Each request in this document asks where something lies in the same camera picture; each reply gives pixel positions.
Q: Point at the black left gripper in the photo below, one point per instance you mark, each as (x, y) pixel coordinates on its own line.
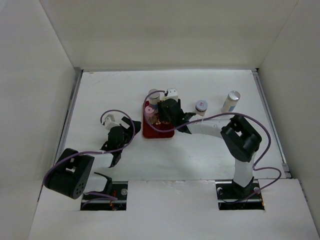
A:
(137, 126)

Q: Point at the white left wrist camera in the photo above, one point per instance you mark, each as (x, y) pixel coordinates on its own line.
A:
(109, 122)

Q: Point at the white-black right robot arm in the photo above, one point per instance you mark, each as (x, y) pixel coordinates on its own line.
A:
(241, 139)

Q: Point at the left aluminium side rail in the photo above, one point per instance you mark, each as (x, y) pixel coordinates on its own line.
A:
(69, 112)

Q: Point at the red lacquer tray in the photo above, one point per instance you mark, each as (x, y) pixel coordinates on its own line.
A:
(151, 131)

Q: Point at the red-white lid sauce jar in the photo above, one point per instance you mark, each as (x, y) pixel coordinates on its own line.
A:
(165, 122)

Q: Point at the aluminium side rail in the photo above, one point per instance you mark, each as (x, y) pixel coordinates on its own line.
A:
(274, 133)
(69, 112)

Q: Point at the right aluminium side rail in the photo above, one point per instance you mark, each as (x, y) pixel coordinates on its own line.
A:
(274, 133)

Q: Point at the pink cap spice bottle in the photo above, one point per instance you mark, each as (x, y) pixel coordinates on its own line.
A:
(150, 114)

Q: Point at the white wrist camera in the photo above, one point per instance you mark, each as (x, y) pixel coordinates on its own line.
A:
(172, 93)
(109, 122)

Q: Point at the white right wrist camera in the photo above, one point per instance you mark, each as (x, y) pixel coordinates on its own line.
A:
(172, 93)

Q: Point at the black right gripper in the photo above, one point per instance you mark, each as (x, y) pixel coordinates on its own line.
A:
(162, 116)

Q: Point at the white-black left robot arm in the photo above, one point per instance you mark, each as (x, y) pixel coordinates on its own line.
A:
(71, 172)

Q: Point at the tall jar blue label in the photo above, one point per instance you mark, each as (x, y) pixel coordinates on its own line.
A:
(154, 98)

